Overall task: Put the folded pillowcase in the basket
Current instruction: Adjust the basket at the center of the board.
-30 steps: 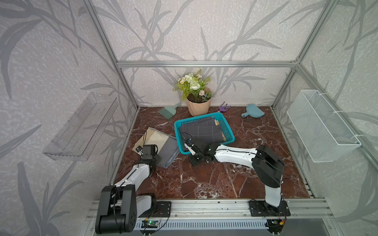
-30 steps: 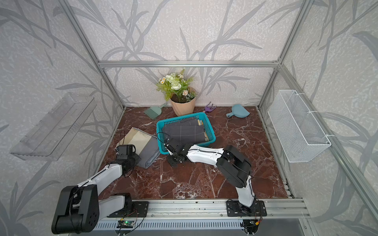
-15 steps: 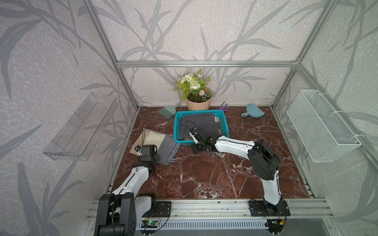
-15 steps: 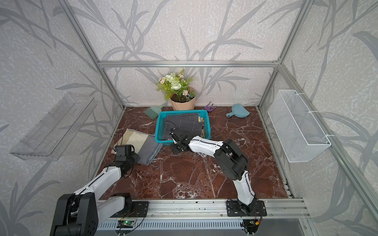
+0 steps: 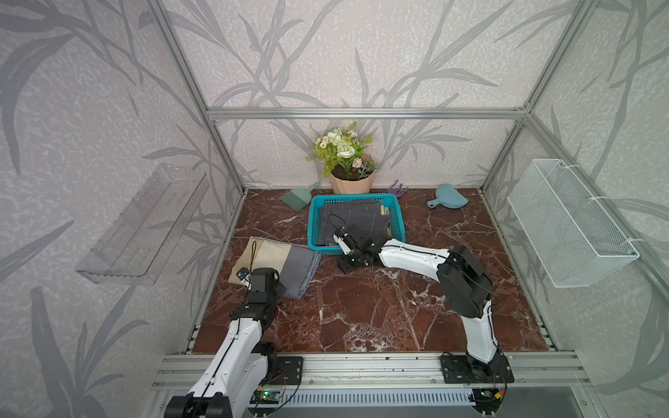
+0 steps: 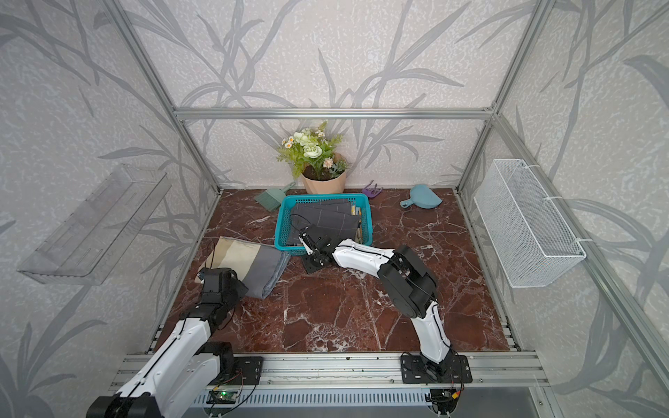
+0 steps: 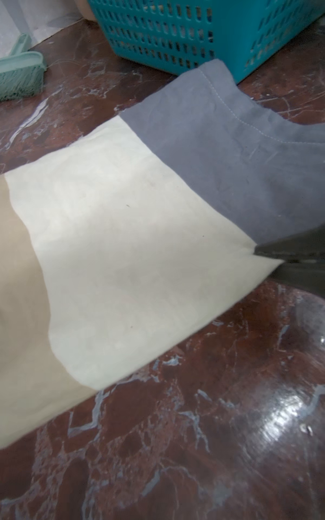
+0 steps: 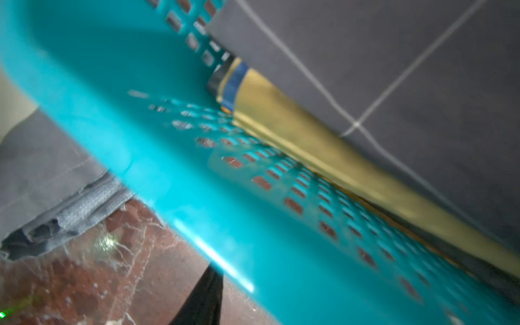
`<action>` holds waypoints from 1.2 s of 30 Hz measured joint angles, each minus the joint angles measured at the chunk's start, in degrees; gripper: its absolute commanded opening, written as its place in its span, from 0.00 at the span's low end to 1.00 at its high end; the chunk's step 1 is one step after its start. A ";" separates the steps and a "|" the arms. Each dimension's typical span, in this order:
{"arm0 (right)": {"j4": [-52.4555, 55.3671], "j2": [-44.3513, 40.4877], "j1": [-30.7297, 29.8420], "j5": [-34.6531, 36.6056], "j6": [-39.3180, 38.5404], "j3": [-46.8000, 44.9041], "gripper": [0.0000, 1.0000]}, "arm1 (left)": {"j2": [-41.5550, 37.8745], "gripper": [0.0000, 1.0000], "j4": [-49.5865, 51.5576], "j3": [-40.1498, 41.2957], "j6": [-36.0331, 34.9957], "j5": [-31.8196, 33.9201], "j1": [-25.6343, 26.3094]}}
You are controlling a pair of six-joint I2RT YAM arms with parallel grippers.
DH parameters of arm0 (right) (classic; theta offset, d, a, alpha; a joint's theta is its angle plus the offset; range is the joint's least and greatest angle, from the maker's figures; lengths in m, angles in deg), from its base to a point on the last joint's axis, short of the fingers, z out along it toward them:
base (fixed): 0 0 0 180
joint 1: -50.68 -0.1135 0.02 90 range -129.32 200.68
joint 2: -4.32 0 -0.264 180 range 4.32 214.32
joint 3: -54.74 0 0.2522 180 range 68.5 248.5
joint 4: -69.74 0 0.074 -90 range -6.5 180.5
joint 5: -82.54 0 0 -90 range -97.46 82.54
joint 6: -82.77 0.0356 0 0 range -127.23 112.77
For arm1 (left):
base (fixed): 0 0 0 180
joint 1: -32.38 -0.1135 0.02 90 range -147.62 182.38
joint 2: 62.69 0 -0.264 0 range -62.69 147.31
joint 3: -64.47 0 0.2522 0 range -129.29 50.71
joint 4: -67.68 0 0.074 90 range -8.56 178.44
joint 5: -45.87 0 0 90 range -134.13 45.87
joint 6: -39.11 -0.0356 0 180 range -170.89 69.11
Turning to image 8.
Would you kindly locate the teal plastic basket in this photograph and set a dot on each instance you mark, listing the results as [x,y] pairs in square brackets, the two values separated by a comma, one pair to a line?
[126,79]

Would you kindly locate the dark grey checked pillowcase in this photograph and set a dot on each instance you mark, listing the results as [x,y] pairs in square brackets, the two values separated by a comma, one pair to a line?
[427,90]

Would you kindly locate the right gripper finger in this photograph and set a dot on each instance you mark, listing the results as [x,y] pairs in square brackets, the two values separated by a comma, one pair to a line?
[204,305]

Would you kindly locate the pale yellow zigzag pillowcase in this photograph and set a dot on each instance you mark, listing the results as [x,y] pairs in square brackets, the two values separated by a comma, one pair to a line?
[261,109]

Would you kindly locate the beige and grey pillowcase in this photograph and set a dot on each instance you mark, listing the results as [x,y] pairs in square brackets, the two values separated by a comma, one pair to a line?
[52,190]

